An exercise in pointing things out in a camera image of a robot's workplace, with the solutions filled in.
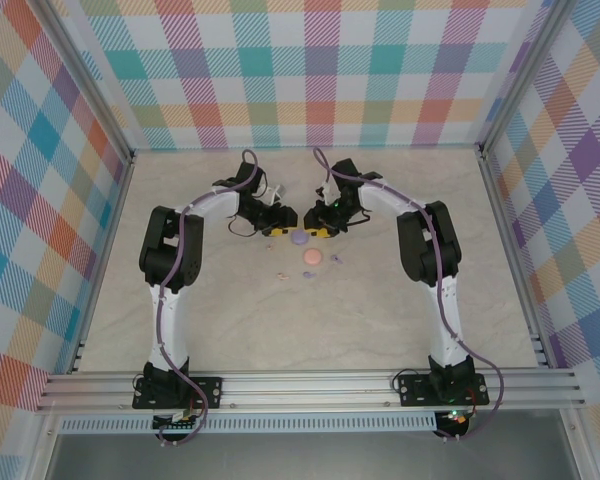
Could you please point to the purple earbud charging case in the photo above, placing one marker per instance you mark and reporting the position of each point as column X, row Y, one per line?
column 298, row 237

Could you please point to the pink earbud charging case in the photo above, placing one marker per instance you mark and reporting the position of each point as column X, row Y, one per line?
column 312, row 256

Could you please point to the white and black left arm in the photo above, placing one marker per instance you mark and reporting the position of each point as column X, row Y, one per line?
column 165, row 325

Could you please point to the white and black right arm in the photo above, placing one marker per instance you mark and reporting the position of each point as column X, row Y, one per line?
column 445, row 320

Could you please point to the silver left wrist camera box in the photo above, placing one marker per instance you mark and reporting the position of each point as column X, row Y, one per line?
column 280, row 192

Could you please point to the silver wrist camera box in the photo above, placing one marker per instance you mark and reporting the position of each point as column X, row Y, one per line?
column 325, row 191
column 280, row 192

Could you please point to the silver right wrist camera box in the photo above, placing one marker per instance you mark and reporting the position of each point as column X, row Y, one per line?
column 325, row 191

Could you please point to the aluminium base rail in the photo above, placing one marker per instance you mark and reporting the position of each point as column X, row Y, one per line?
column 305, row 390

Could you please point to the aluminium frame post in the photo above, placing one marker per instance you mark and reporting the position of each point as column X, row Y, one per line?
column 42, row 450
column 525, row 75
column 87, row 85
column 577, row 450

